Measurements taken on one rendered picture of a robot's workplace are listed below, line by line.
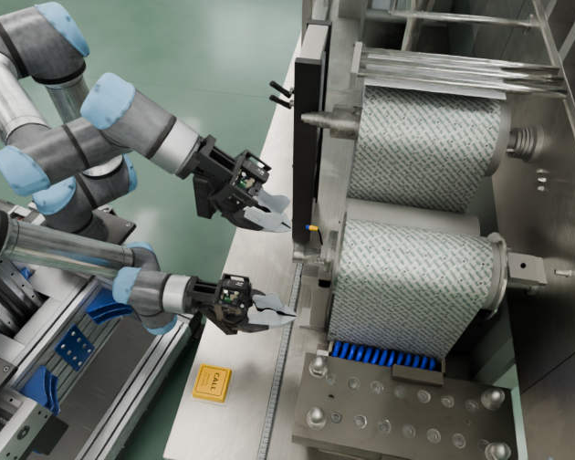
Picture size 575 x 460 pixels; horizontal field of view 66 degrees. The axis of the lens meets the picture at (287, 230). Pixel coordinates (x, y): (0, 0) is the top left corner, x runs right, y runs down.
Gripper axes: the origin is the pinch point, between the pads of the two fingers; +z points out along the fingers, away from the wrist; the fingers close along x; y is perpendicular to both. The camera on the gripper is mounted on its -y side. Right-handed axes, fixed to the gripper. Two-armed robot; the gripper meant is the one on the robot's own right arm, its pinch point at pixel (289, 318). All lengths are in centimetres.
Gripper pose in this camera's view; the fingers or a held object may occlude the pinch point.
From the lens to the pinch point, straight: 89.9
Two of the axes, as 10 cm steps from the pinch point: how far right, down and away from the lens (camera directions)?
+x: 1.8, -7.8, 6.0
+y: 0.0, -6.1, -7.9
